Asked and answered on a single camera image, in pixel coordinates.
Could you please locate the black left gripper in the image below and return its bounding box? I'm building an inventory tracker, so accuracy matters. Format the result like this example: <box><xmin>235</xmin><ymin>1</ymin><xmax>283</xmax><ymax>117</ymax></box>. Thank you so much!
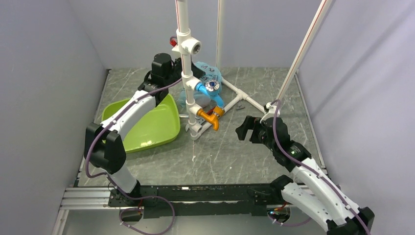
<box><xmin>164</xmin><ymin>56</ymin><xmax>206</xmax><ymax>86</ymax></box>

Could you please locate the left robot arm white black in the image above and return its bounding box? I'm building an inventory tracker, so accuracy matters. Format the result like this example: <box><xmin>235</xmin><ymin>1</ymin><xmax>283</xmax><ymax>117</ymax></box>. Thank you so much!
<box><xmin>84</xmin><ymin>53</ymin><xmax>184</xmax><ymax>206</ymax></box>

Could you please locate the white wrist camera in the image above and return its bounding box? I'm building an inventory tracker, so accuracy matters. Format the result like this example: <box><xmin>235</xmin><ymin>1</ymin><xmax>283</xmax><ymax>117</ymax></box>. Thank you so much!
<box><xmin>169</xmin><ymin>36</ymin><xmax>181</xmax><ymax>57</ymax></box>
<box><xmin>260</xmin><ymin>101</ymin><xmax>280</xmax><ymax>123</ymax></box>

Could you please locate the blue plastic faucet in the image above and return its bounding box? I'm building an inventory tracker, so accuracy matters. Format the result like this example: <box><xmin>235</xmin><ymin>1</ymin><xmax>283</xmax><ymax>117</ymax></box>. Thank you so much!
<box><xmin>195</xmin><ymin>79</ymin><xmax>225</xmax><ymax>108</ymax></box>

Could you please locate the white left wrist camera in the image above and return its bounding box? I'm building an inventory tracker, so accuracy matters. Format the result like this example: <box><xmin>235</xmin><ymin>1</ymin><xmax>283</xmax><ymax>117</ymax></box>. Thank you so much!
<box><xmin>169</xmin><ymin>36</ymin><xmax>181</xmax><ymax>57</ymax></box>

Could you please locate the orange plastic faucet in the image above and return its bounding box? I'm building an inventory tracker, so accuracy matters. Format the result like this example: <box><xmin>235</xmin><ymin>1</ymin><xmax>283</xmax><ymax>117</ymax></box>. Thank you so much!
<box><xmin>196</xmin><ymin>106</ymin><xmax>225</xmax><ymax>131</ymax></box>

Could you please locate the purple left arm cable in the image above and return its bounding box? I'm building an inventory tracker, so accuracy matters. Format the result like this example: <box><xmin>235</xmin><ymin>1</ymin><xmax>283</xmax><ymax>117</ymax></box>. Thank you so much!
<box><xmin>85</xmin><ymin>77</ymin><xmax>183</xmax><ymax>235</ymax></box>

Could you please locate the blue printed plastic bag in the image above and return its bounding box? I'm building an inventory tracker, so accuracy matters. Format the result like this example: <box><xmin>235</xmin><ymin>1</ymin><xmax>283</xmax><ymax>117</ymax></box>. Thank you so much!
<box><xmin>191</xmin><ymin>62</ymin><xmax>224</xmax><ymax>108</ymax></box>

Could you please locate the thin white rear pipe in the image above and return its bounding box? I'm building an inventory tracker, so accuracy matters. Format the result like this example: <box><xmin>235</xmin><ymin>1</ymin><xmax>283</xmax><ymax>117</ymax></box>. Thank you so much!
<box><xmin>216</xmin><ymin>0</ymin><xmax>225</xmax><ymax>68</ymax></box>

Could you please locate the white vertical pipe with fittings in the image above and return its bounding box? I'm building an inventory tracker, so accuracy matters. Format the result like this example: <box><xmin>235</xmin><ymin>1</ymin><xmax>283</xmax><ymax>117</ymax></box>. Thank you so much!
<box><xmin>175</xmin><ymin>0</ymin><xmax>202</xmax><ymax>140</ymax></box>

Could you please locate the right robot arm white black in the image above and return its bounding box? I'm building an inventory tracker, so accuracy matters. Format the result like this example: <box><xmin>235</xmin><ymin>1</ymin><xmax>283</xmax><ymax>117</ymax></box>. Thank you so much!
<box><xmin>235</xmin><ymin>116</ymin><xmax>374</xmax><ymax>235</ymax></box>

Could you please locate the white floor pipe frame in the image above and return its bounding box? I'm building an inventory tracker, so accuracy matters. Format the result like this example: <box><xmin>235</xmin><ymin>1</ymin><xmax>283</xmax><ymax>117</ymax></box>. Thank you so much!
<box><xmin>186</xmin><ymin>78</ymin><xmax>265</xmax><ymax>136</ymax></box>

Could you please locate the green plastic basin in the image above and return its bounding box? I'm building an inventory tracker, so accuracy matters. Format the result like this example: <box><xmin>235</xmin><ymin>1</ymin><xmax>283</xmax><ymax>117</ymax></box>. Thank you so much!
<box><xmin>121</xmin><ymin>94</ymin><xmax>180</xmax><ymax>153</ymax></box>

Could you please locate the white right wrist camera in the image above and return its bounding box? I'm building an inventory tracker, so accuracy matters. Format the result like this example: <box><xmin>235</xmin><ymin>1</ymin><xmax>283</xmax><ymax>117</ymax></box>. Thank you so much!
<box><xmin>260</xmin><ymin>101</ymin><xmax>280</xmax><ymax>123</ymax></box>

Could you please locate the white slanted pipe red stripe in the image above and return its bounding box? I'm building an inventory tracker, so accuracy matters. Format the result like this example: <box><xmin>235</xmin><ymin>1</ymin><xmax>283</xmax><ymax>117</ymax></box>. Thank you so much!
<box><xmin>277</xmin><ymin>0</ymin><xmax>333</xmax><ymax>100</ymax></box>

